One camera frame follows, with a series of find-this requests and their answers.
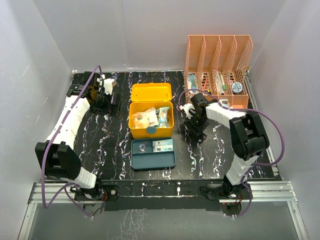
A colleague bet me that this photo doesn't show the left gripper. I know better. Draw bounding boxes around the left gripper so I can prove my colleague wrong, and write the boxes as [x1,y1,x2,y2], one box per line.
[90,90,122,118]

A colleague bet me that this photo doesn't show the cotton swab bag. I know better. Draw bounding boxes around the cotton swab bag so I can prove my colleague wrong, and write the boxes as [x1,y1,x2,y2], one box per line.
[156,107,171,128]

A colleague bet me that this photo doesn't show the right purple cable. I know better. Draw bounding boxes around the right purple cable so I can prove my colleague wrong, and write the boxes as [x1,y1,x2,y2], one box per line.
[177,89,286,218]

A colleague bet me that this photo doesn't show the black handled scissors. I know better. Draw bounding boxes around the black handled scissors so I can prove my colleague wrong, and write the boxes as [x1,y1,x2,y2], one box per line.
[197,132,208,144]

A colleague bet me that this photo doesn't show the small blue patterned packet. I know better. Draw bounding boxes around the small blue patterned packet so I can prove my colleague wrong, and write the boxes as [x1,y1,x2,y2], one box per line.
[138,142,148,153]

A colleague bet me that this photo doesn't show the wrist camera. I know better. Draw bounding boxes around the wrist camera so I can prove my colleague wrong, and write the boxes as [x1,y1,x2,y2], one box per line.
[177,103,196,119]
[102,78,117,95]

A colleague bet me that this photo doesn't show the blue white tape dispenser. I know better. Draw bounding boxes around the blue white tape dispenser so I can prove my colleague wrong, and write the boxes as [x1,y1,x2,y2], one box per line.
[187,72,198,89]

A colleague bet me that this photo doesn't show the cotton ball bag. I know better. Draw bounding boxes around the cotton ball bag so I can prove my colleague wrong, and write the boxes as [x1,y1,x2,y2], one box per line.
[131,107,159,129]

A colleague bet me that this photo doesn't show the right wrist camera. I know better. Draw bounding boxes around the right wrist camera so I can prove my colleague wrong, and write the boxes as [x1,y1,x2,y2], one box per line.
[177,103,196,119]

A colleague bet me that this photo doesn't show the yellow medicine box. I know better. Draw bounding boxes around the yellow medicine box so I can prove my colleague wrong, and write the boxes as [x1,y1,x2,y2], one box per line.
[128,83,175,139]

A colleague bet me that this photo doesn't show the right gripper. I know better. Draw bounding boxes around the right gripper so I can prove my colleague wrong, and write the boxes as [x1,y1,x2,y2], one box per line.
[184,111,210,137]

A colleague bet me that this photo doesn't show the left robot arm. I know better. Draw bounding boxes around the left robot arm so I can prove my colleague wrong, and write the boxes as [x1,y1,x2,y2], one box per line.
[35,71,122,200]

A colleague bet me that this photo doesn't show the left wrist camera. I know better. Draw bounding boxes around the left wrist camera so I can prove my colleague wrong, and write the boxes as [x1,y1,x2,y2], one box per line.
[102,78,117,95]

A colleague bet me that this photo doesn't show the white gauze packet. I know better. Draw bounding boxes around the white gauze packet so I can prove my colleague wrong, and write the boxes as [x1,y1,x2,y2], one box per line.
[152,138,174,152]

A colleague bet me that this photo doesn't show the pink desk organizer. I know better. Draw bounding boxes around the pink desk organizer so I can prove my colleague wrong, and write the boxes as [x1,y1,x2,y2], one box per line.
[183,35,253,109]

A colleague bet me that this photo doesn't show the blue divided tray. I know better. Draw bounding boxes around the blue divided tray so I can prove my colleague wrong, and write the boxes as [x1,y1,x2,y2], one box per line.
[130,137,177,171]

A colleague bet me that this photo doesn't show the blue white stapler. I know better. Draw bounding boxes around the blue white stapler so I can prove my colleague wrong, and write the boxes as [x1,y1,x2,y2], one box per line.
[219,99,229,108]

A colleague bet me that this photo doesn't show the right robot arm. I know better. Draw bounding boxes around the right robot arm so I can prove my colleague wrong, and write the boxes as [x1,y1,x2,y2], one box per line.
[178,93,270,199]

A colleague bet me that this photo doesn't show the green capped marker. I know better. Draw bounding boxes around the green capped marker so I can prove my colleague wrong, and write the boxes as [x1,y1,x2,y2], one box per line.
[220,73,227,91]

